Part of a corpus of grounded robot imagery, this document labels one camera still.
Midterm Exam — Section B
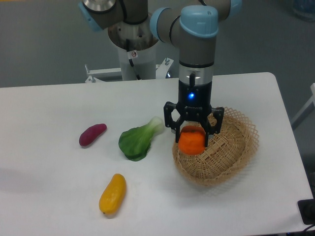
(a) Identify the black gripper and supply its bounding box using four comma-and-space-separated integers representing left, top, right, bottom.
163, 81, 224, 147

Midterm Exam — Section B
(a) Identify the orange fruit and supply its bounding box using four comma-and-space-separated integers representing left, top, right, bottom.
178, 125, 205, 155

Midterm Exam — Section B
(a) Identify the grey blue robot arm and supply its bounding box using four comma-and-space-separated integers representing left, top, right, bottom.
78, 0, 242, 141

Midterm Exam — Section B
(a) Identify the woven wicker basket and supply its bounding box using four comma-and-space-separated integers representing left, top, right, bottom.
172, 107, 259, 186

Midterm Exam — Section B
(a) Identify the green bok choy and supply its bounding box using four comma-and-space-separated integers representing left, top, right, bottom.
118, 117, 164, 161

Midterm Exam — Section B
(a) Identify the purple sweet potato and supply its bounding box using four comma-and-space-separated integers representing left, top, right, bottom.
79, 123, 107, 147

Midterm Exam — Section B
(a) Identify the yellow mango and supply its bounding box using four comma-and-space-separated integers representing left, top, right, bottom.
99, 174, 126, 215

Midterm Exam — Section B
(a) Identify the black device at edge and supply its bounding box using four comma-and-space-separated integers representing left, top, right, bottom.
297, 199, 315, 225

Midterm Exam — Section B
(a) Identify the blue water jug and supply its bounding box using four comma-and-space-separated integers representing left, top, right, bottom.
292, 0, 315, 22

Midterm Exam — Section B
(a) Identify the white mounting bracket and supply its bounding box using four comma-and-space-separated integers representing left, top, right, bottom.
85, 58, 174, 83

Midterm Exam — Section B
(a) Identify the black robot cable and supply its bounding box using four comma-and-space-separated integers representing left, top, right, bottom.
126, 38, 142, 81

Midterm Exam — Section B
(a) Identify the white metal frame right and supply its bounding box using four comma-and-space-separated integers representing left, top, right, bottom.
290, 83, 315, 130

